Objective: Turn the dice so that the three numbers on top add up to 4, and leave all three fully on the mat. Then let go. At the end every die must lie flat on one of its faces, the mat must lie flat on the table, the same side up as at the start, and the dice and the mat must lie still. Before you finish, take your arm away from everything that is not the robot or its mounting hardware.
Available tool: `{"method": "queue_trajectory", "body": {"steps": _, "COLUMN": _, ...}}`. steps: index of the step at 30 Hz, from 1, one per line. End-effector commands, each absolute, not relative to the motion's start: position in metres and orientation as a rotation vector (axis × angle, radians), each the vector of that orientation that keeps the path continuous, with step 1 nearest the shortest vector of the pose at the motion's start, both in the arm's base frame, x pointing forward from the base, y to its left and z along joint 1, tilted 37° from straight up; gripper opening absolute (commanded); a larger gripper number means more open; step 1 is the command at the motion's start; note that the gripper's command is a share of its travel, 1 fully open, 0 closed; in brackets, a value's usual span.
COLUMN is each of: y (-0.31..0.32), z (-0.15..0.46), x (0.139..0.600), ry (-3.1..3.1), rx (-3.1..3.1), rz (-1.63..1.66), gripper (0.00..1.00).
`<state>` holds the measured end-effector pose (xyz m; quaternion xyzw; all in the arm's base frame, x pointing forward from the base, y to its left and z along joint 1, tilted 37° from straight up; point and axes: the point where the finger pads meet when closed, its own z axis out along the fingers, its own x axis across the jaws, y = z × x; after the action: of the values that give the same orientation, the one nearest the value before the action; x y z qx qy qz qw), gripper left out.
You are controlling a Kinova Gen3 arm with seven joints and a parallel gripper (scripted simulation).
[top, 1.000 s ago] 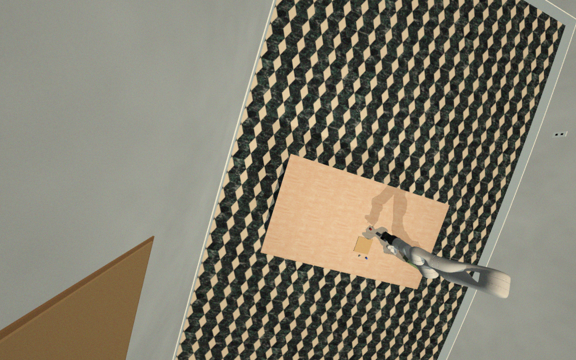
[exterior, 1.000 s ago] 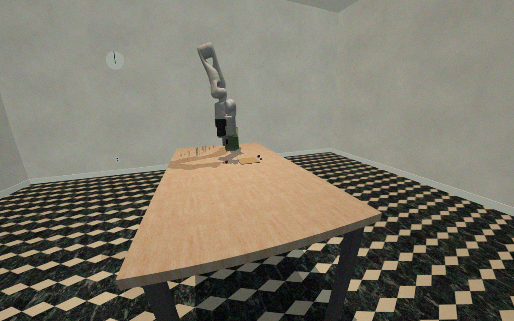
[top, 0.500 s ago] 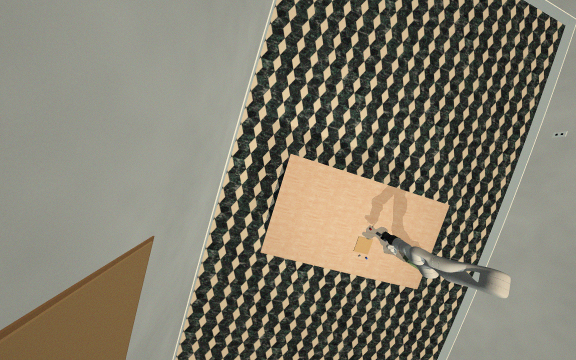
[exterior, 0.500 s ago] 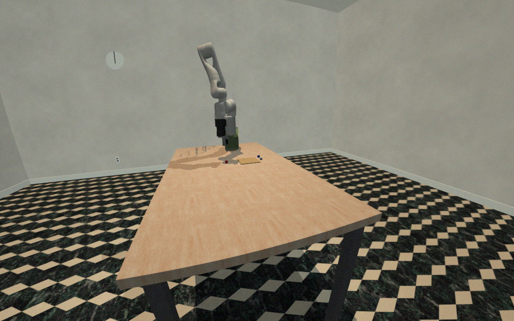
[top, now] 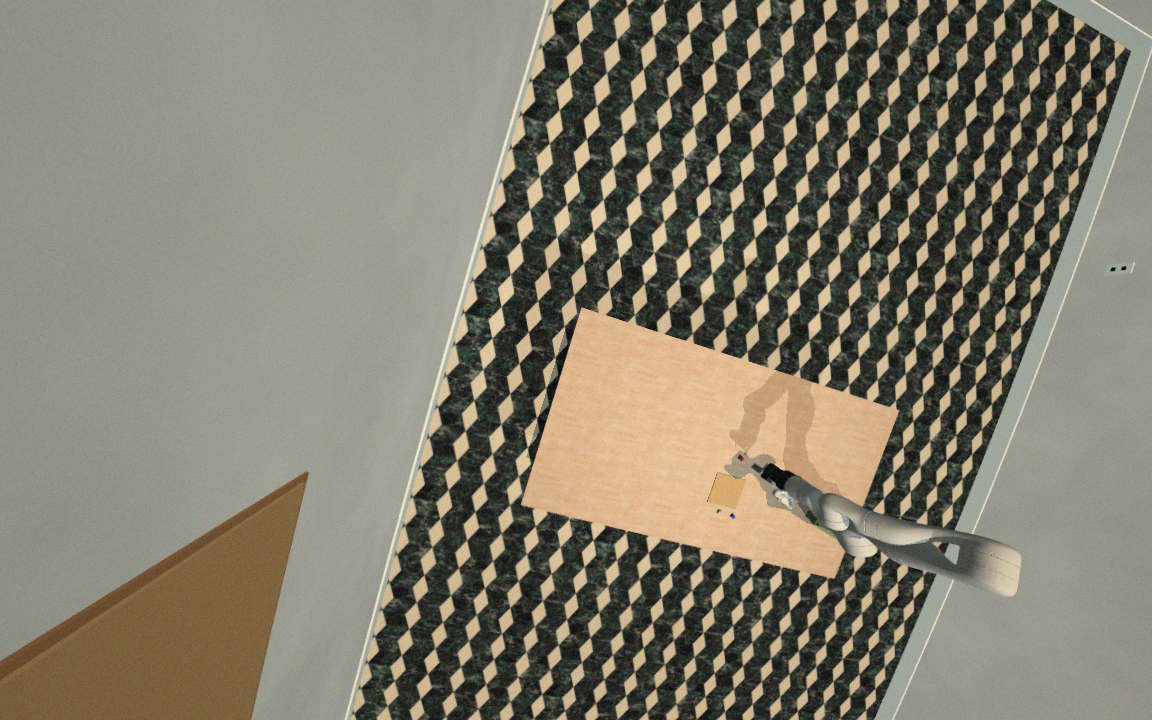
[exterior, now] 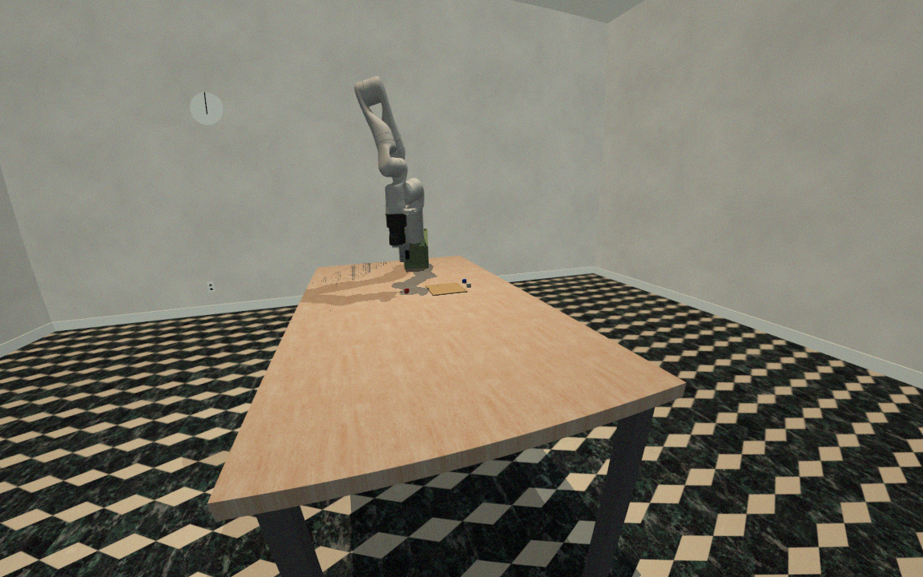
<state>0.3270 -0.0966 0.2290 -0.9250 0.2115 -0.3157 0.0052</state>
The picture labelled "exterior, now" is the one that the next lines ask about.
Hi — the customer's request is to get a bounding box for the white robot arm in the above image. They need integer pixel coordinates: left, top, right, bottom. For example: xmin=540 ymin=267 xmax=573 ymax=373
xmin=354 ymin=76 xmax=424 ymax=244

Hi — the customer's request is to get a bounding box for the tan square mat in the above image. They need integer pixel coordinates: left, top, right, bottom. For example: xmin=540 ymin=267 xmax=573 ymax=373
xmin=426 ymin=282 xmax=467 ymax=296

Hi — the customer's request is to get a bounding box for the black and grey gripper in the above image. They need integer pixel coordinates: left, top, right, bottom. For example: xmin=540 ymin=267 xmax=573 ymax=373
xmin=385 ymin=200 xmax=417 ymax=262

